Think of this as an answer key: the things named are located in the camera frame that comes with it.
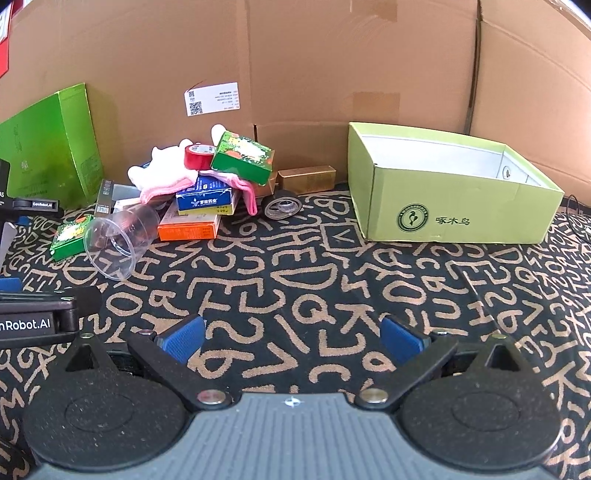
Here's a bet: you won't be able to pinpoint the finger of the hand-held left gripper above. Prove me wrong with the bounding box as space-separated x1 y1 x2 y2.
12 198 64 217
0 277 103 320

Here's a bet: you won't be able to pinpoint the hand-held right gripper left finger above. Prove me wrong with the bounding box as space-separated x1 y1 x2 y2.
65 315 232 411

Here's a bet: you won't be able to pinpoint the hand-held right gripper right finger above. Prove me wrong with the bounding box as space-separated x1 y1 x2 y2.
355 315 523 411

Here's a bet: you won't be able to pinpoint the small green floral box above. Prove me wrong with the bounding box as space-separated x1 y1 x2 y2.
49 216 96 262

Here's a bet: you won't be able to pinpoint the dark grey small box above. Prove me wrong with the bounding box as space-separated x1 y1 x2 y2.
95 178 144 216

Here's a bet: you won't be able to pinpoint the clear plastic cup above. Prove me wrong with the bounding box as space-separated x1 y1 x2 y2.
83 203 163 282

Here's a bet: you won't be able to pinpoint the orange white box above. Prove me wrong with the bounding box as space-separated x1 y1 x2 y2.
157 202 222 241

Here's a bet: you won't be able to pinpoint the white plastic bottles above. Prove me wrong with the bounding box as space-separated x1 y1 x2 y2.
128 124 228 186

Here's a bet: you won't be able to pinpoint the pink glove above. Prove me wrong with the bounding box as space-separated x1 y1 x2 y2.
140 169 259 216

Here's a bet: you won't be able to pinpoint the light green shoe box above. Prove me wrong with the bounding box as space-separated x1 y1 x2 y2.
347 122 565 244

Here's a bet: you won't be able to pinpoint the blue white medicine box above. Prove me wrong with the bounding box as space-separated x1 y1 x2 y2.
176 174 242 216

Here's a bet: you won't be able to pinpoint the red tape roll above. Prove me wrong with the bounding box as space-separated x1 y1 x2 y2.
184 143 217 171

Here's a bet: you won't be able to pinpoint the gold box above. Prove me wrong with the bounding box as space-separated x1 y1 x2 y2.
252 170 279 198
276 165 337 194

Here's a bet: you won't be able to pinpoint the large shiny green box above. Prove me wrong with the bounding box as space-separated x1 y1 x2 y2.
0 83 105 211

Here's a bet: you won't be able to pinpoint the black letter-print mat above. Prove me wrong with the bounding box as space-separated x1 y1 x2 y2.
0 182 591 480

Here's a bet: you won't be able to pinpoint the red white carton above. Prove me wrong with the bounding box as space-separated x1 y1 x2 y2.
0 0 16 80

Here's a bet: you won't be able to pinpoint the white shipping label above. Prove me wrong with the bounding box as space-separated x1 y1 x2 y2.
184 82 241 117

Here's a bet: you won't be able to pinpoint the large labelled cardboard box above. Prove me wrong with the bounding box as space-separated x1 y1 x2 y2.
0 0 482 217

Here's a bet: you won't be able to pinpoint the large plain cardboard box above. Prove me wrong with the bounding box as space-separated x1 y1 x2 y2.
465 0 591 209

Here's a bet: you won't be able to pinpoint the black cable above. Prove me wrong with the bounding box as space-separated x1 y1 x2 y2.
565 193 591 216

